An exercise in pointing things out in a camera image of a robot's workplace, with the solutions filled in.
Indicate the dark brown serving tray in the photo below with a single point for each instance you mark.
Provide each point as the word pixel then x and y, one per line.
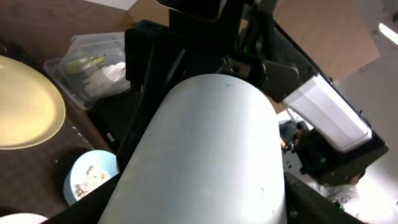
pixel 32 178

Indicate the light blue bowl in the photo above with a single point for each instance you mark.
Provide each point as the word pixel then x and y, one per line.
pixel 89 171

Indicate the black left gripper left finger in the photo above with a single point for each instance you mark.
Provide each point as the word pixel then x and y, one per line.
pixel 89 209

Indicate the green snack wrapper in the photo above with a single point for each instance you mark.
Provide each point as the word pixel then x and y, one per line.
pixel 83 63

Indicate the clear plastic waste bin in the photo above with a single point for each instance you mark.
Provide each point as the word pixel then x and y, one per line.
pixel 87 87

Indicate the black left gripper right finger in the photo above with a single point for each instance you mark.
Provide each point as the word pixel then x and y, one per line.
pixel 306 206

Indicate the white paper napkin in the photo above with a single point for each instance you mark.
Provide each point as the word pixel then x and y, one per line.
pixel 115 72

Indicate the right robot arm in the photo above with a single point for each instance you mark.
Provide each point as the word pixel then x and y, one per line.
pixel 241 39

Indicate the black food waste tray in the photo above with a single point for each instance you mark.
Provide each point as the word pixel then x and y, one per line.
pixel 111 116

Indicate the yellow round plate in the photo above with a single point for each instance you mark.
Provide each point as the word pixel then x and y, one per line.
pixel 32 108

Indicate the pink bowl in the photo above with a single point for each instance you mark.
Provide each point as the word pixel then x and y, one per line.
pixel 23 218

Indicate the brown cardboard board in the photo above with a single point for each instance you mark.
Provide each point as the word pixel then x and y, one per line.
pixel 331 32

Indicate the white cup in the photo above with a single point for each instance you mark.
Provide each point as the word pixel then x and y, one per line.
pixel 210 155

